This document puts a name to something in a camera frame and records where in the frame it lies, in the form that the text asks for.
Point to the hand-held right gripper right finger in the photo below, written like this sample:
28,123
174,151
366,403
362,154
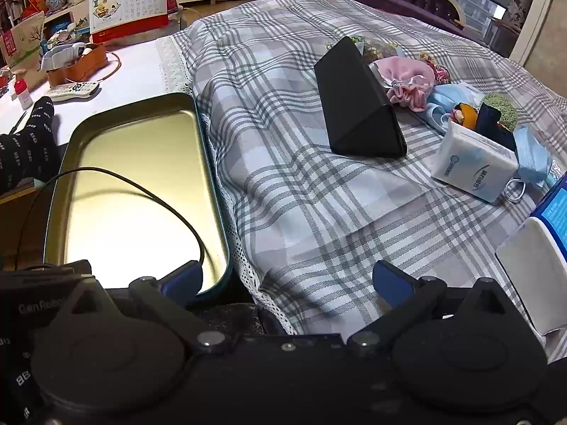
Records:
392,285

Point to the black triangular glasses case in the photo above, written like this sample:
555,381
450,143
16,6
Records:
354,110

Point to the beige paper bag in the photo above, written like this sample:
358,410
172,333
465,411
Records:
22,37

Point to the navy fabric pouch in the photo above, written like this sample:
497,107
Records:
487,119

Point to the beige crochet piece red clip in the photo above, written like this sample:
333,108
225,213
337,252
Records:
436,68

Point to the desk calendar red base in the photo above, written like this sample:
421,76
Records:
128,6

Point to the grey plaid blanket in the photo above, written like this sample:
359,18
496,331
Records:
288,97

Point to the bag of dried mushrooms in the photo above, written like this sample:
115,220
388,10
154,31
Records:
376,48

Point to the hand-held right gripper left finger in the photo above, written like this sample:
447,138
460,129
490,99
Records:
182,281

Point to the purple tufted sofa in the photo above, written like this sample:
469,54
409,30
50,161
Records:
412,0

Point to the white tissue pack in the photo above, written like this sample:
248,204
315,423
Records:
474,164

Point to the white lace table cloth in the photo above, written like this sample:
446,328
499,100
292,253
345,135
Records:
170,64

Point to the light blue face mask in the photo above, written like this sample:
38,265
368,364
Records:
447,104
534,155

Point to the black printed cloth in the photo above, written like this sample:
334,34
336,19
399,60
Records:
31,146

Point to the gold metal tin tray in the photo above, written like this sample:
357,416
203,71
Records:
133,141

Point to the green scrub pad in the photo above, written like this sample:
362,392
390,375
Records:
502,108

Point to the blue white box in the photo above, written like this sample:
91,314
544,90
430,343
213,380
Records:
551,212
536,270

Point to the white remote control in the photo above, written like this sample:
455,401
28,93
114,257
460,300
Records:
73,90

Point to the white bottle red cap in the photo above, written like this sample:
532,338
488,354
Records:
23,93

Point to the clear plastic wrapper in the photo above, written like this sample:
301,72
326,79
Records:
557,172

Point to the brown leather desk tray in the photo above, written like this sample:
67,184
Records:
84,64

